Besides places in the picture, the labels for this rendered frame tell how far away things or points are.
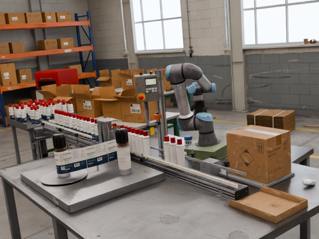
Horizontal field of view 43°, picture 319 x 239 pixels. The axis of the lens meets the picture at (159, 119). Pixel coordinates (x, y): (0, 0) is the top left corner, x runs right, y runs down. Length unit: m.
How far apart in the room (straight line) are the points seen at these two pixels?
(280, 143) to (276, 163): 0.12
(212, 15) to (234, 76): 1.39
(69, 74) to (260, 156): 6.35
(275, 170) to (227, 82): 6.57
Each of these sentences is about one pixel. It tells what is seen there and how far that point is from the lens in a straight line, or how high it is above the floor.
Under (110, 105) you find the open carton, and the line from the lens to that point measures 4.98.
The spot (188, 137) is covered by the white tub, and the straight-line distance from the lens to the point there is 3.33.
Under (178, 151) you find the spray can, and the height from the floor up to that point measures 1.00.
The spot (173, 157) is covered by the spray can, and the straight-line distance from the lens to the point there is 2.64.
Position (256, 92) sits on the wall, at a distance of 8.60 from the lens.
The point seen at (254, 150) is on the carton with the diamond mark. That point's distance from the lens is 2.41.
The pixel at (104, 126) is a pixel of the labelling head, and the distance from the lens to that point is 3.08.
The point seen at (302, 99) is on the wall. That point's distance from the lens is 8.18.
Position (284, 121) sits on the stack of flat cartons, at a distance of 6.68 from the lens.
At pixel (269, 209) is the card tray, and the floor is 0.83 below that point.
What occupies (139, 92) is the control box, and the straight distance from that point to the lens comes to 2.85.
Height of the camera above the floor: 1.74
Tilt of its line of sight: 12 degrees down
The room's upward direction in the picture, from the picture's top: 5 degrees counter-clockwise
